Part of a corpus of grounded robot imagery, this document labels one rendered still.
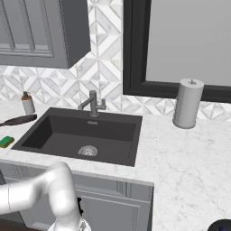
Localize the grey base cupboard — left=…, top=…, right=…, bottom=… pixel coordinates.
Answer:
left=0, top=161, right=155, bottom=231

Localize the green and yellow sponge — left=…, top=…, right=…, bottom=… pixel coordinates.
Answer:
left=0, top=135, right=15, bottom=149

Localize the white paper towel roll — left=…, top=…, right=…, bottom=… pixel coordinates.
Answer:
left=172, top=78, right=205, bottom=130

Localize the grey wall cupboard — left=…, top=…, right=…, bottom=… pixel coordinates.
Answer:
left=0, top=0, right=92, bottom=69

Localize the white soap dispenser bottle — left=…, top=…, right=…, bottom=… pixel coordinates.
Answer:
left=21, top=90, right=36, bottom=116

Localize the black round object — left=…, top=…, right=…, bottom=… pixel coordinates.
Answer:
left=207, top=218, right=231, bottom=231

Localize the grey metal tap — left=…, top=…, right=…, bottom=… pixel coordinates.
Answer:
left=77, top=89, right=106, bottom=117

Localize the black framed window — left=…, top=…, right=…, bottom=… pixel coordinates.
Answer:
left=122, top=0, right=231, bottom=104

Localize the dark grey sink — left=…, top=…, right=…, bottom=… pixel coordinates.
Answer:
left=11, top=106, right=143, bottom=168

